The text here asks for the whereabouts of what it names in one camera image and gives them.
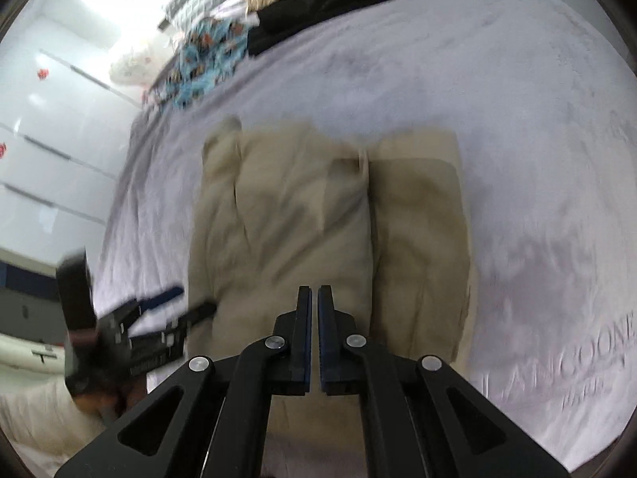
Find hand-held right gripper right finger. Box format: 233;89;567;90
317;285;571;478

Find lavender plush blanket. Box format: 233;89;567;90
92;0;637;474

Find white pillow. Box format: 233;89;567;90
108;35;172;89

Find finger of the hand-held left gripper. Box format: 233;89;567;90
166;300;219;333
133;286;185;312

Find blue floral cloth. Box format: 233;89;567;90
142;16;260;110

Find white wardrobe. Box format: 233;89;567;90
0;0;150;270

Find black garment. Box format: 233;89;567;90
246;0;418;57

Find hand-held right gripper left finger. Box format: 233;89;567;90
55;286;313;478

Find beige pants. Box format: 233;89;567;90
188;116;473;478

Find person's left hand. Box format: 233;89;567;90
74;382;150;421

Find cream quilt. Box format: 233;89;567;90
0;381;107;461

